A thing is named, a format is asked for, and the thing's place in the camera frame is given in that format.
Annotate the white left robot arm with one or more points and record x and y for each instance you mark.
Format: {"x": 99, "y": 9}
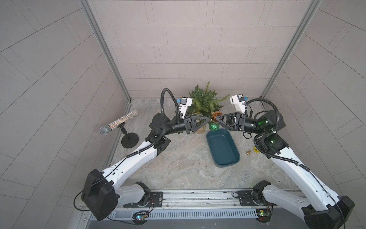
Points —
{"x": 104, "y": 190}

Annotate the teal plastic tray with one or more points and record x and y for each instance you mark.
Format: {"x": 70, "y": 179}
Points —
{"x": 223, "y": 148}

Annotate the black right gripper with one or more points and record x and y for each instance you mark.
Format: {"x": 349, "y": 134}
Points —
{"x": 239, "y": 124}

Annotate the left green circuit board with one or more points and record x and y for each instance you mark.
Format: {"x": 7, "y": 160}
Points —
{"x": 140, "y": 217}

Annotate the green circuit board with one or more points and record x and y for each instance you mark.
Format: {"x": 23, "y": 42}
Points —
{"x": 263, "y": 215}
{"x": 140, "y": 217}

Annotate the right green circuit board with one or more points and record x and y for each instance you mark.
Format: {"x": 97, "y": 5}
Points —
{"x": 263, "y": 215}

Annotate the small green christmas tree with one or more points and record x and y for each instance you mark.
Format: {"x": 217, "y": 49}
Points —
{"x": 205, "y": 102}

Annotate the green glitter ball ornament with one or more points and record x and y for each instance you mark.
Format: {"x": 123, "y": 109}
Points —
{"x": 213, "y": 126}

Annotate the glittery silver microphone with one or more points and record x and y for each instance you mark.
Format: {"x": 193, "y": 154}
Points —
{"x": 105, "y": 130}

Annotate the copper shiny ball ornament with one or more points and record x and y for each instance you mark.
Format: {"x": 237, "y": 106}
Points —
{"x": 215, "y": 115}

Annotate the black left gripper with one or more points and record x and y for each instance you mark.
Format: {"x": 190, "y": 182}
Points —
{"x": 188, "y": 122}

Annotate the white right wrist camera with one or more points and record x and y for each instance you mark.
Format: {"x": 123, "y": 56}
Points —
{"x": 239, "y": 101}

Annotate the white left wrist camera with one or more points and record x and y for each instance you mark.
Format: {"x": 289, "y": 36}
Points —
{"x": 184, "y": 103}

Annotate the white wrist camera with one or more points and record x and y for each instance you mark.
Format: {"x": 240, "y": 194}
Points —
{"x": 239, "y": 101}
{"x": 184, "y": 103}

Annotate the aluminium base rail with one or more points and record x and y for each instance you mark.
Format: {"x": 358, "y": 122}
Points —
{"x": 195, "y": 204}

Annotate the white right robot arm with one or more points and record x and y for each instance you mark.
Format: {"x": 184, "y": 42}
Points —
{"x": 321, "y": 208}

